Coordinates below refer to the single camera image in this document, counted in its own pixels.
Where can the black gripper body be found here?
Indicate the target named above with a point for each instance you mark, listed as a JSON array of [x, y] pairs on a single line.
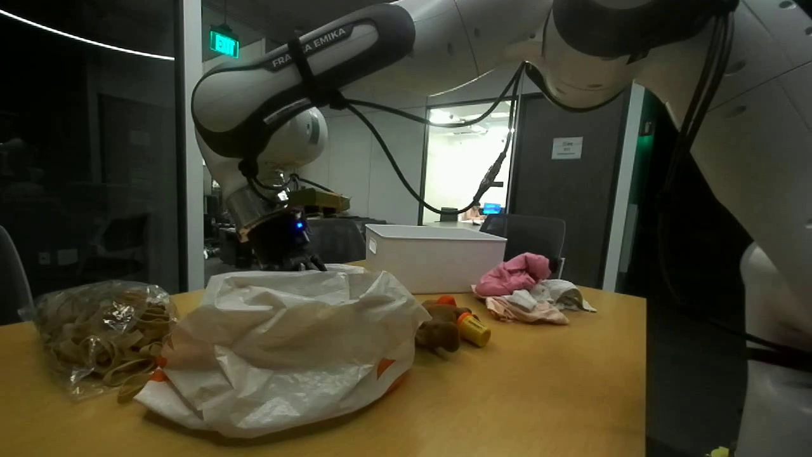
[[282, 241]]

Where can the red round toy fruit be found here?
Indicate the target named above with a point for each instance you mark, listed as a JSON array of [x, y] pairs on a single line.
[[444, 299]]

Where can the brown moose plush toy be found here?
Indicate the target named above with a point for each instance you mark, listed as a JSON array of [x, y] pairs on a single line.
[[440, 331]]

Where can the yellow cylinder toy orange cap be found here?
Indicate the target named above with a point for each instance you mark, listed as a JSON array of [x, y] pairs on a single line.
[[472, 328]]

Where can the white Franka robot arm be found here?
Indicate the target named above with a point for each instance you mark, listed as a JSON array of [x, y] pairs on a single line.
[[472, 33]]

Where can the white plastic carrier bag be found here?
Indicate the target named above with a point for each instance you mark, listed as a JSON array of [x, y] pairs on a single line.
[[279, 345]]

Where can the clear bag of rubber bands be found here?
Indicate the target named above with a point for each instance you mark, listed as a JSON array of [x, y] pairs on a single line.
[[103, 332]]

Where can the grey office chair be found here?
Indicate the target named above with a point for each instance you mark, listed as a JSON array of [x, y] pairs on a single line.
[[529, 236], [339, 241]]

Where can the white plastic storage bin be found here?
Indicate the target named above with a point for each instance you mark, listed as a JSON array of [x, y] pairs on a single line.
[[431, 253]]

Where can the green exit sign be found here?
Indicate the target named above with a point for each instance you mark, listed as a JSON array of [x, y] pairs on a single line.
[[223, 43]]

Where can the pink cloth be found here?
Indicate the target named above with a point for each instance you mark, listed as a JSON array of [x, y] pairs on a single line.
[[511, 274]]

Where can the cream white cloth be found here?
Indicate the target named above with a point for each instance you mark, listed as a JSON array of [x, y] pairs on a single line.
[[542, 303]]

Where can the dark chair backrest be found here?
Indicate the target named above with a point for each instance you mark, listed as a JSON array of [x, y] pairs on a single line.
[[13, 274]]

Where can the white paper door sign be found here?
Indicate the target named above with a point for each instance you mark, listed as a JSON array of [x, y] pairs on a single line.
[[567, 148]]

